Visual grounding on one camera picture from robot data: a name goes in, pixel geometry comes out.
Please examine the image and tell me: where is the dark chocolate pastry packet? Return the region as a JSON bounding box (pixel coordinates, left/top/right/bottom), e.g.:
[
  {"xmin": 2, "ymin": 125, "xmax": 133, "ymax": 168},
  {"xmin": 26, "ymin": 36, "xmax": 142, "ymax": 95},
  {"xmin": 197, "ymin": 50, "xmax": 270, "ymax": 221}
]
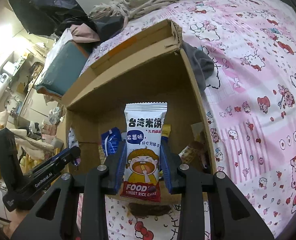
[{"xmin": 128, "ymin": 203, "xmax": 171, "ymax": 218}]

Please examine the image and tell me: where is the blue snack bag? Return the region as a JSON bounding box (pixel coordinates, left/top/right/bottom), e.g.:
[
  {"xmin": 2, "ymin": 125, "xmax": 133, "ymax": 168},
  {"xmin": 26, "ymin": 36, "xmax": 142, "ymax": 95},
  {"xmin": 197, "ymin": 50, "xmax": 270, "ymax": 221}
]
[
  {"xmin": 101, "ymin": 127, "xmax": 121, "ymax": 157},
  {"xmin": 162, "ymin": 124, "xmax": 171, "ymax": 140}
]

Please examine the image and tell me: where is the white rice cake packet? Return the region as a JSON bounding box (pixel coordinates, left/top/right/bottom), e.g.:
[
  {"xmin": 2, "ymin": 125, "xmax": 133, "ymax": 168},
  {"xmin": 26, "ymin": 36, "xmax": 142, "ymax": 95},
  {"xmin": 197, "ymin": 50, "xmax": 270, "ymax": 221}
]
[{"xmin": 121, "ymin": 102, "xmax": 168, "ymax": 203}]

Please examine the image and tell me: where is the wafer biscuit packet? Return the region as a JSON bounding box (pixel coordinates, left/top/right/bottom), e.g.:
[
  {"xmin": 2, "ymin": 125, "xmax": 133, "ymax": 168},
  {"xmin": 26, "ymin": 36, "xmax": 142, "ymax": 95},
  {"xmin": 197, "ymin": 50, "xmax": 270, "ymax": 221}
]
[{"xmin": 179, "ymin": 141, "xmax": 207, "ymax": 168}]

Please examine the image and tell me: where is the blue snack bag in box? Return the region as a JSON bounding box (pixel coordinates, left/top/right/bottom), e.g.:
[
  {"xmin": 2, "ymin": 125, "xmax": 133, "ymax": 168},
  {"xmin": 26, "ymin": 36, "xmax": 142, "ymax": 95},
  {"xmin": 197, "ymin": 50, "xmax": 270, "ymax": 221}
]
[{"xmin": 101, "ymin": 127, "xmax": 121, "ymax": 157}]

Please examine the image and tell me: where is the pink Hello Kitty bedsheet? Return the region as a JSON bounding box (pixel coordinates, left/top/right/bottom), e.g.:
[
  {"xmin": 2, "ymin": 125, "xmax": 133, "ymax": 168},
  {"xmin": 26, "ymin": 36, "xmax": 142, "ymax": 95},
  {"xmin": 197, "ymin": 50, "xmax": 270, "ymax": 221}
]
[{"xmin": 80, "ymin": 0, "xmax": 296, "ymax": 239}]

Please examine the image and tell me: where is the teal cushion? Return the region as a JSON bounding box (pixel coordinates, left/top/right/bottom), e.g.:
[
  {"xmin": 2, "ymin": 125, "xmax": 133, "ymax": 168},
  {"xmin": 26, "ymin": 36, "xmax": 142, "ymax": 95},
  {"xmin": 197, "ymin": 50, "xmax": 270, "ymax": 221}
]
[{"xmin": 34, "ymin": 41, "xmax": 93, "ymax": 99}]

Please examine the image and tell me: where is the dark grey cloth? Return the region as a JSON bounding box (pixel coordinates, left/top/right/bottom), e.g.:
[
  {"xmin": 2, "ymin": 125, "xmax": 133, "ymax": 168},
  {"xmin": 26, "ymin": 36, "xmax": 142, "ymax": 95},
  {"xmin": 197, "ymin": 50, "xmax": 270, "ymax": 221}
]
[{"xmin": 182, "ymin": 42, "xmax": 215, "ymax": 93}]

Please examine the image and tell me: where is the cardboard box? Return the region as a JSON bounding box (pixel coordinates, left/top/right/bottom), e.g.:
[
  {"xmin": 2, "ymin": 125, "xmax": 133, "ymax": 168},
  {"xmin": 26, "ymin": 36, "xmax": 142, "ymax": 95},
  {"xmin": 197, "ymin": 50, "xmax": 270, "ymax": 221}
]
[{"xmin": 62, "ymin": 20, "xmax": 210, "ymax": 176}]

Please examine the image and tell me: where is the black plastic bag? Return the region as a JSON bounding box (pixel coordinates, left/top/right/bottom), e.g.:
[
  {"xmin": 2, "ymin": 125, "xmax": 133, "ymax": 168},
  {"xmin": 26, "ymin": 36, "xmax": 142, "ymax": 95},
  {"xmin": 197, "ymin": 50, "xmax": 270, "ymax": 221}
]
[{"xmin": 8, "ymin": 0, "xmax": 125, "ymax": 42}]

